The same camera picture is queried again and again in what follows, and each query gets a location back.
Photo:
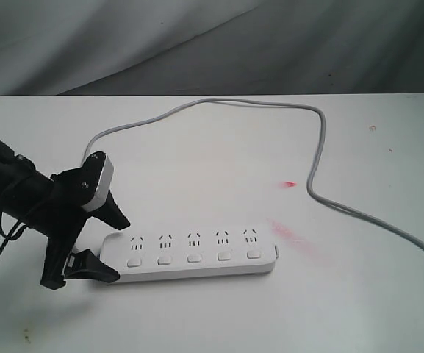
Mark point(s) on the white five-outlet power strip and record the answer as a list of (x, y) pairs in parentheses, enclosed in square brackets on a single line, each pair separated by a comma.
[(196, 252)]

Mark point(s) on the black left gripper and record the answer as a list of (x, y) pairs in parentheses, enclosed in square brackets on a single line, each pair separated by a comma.
[(62, 221)]

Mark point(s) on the grey backdrop cloth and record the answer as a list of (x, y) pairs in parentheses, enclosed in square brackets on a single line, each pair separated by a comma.
[(211, 47)]

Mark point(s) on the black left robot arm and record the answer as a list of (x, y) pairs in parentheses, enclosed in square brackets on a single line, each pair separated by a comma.
[(21, 196)]

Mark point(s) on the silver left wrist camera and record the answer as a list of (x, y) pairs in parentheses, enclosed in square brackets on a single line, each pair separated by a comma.
[(97, 172)]

